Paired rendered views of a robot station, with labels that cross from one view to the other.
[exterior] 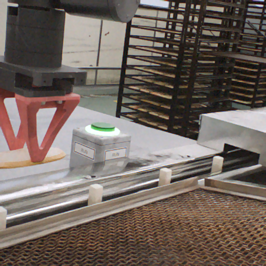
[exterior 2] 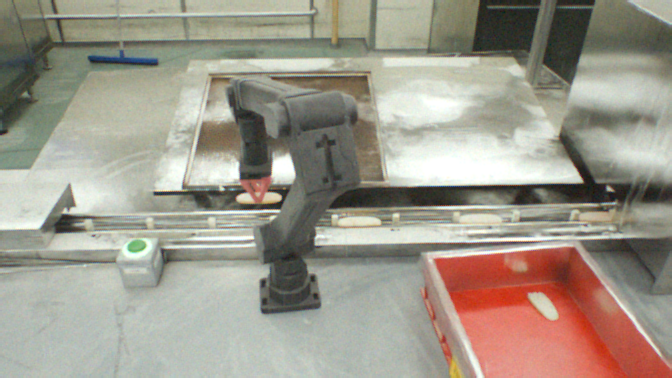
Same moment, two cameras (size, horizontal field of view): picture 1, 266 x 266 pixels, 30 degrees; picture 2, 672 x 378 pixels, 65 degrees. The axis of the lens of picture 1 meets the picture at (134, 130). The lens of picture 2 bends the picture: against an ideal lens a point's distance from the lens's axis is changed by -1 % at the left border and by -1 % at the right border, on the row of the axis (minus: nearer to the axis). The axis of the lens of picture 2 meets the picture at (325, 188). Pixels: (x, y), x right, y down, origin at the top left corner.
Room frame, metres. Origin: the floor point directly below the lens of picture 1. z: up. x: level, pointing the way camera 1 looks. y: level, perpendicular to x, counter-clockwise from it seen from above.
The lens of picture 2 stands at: (1.05, 0.91, 1.60)
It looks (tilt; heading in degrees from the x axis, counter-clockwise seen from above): 34 degrees down; 227
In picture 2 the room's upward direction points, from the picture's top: straight up
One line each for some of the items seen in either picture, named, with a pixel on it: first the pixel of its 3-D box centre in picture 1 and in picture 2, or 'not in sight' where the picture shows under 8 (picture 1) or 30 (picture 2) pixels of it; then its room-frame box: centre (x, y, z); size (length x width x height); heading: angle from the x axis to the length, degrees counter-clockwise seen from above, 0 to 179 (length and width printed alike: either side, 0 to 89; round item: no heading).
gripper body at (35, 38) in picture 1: (34, 44); (255, 151); (0.50, 0.11, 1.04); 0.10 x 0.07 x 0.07; 48
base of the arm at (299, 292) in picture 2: not in sight; (288, 281); (0.58, 0.31, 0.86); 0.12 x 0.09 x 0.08; 145
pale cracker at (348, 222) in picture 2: not in sight; (359, 221); (0.33, 0.26, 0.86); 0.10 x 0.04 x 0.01; 139
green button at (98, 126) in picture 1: (102, 129); (137, 247); (0.77, 0.05, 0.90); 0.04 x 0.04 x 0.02
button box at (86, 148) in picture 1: (100, 163); (142, 267); (0.76, 0.05, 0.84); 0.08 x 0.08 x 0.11; 49
